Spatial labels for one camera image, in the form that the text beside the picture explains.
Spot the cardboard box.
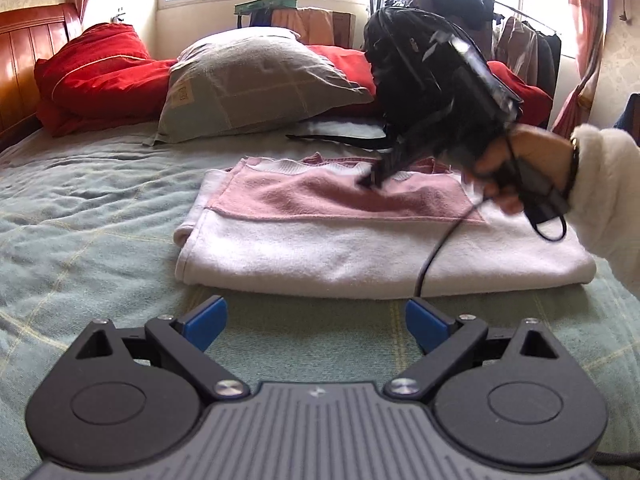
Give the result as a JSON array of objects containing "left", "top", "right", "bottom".
[{"left": 285, "top": 7, "right": 357, "bottom": 47}]

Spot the green table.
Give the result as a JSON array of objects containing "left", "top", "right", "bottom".
[{"left": 234, "top": 0, "right": 298, "bottom": 28}]

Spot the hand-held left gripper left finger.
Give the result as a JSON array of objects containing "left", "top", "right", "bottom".
[{"left": 75, "top": 295, "right": 251, "bottom": 403}]

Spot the person's right hand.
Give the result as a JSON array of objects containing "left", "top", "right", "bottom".
[{"left": 472, "top": 126, "right": 575, "bottom": 217}]

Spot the black backpack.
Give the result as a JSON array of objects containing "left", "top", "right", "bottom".
[{"left": 285, "top": 7, "right": 501, "bottom": 153}]

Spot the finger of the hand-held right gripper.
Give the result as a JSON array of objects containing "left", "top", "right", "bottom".
[{"left": 356, "top": 150, "right": 417, "bottom": 192}]

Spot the grey green pillow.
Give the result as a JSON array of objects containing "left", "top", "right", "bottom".
[{"left": 144, "top": 26, "right": 375, "bottom": 147}]

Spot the red cushion behind backpack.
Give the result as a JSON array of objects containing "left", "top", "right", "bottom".
[{"left": 305, "top": 45, "right": 553, "bottom": 128}]

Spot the pink and white sweater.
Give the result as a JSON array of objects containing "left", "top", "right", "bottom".
[{"left": 174, "top": 152, "right": 597, "bottom": 301}]

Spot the wooden headboard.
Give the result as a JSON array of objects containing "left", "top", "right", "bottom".
[{"left": 0, "top": 2, "right": 83, "bottom": 153}]

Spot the dark bracelet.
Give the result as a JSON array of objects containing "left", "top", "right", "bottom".
[{"left": 567, "top": 135, "right": 581, "bottom": 196}]

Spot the dark hanging coat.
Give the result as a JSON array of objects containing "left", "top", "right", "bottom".
[{"left": 530, "top": 30, "right": 563, "bottom": 93}]

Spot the person's right forearm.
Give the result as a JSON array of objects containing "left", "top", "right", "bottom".
[{"left": 565, "top": 125, "right": 640, "bottom": 306}]

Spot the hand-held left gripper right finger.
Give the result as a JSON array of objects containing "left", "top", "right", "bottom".
[{"left": 384, "top": 298, "right": 561, "bottom": 403}]

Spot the red pillow with gold piping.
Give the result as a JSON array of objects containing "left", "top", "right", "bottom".
[{"left": 34, "top": 22, "right": 178, "bottom": 138}]

